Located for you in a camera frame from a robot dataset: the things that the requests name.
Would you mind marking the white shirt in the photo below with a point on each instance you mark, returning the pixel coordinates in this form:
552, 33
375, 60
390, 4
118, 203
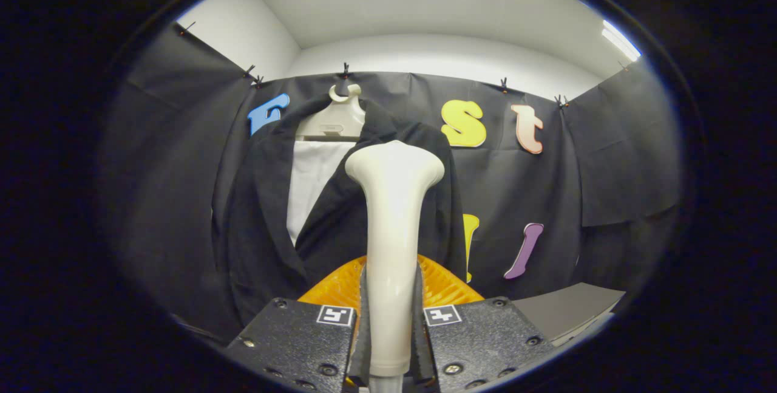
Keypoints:
309, 180

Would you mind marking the white clothes hanger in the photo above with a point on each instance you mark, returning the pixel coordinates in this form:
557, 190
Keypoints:
337, 119

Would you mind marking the grey cabinet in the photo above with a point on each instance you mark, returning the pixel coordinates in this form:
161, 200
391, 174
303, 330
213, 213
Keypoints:
564, 311

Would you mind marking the black backdrop cloth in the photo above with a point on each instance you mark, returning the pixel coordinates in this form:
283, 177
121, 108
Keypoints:
516, 192

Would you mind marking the narrow ceiling light panel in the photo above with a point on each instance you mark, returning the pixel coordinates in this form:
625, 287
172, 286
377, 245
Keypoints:
619, 41

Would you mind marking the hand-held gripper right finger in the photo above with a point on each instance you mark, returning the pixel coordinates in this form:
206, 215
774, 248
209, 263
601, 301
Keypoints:
479, 338

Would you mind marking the black suit jacket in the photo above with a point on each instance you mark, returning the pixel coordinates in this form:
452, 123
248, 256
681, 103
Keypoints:
261, 241

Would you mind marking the white garment steamer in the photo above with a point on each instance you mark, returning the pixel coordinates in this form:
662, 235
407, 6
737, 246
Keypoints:
391, 229

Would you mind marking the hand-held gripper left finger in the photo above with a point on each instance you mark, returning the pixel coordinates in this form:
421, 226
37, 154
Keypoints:
303, 338

